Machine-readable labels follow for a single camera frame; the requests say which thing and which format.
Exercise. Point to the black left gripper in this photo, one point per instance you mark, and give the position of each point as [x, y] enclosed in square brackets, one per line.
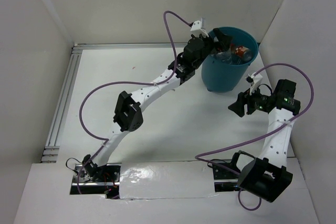
[223, 40]

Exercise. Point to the clear bottle with white cap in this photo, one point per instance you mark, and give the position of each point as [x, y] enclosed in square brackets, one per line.
[225, 57]

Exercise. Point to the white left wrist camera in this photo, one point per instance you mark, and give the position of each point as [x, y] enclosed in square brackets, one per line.
[198, 28]

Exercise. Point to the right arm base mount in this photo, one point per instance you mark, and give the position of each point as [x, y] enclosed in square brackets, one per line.
[225, 180]

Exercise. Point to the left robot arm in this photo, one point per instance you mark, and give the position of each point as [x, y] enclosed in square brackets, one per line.
[130, 106]

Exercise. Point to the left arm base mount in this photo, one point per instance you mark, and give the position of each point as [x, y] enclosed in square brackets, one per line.
[94, 180]

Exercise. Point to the red-capped red-label bottle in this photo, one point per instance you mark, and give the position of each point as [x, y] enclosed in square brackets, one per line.
[242, 52]

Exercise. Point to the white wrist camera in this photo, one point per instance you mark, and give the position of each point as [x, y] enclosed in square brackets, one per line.
[254, 80]
[198, 28]

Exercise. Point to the aluminium frame rail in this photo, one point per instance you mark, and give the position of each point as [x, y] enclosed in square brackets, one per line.
[52, 146]

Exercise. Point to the teal plastic bin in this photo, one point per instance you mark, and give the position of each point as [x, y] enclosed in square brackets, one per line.
[220, 77]

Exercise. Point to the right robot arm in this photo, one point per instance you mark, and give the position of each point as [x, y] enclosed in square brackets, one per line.
[266, 176]

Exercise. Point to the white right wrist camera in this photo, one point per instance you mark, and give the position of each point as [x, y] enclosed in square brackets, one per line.
[254, 80]

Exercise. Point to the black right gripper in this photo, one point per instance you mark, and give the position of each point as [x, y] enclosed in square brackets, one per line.
[243, 98]

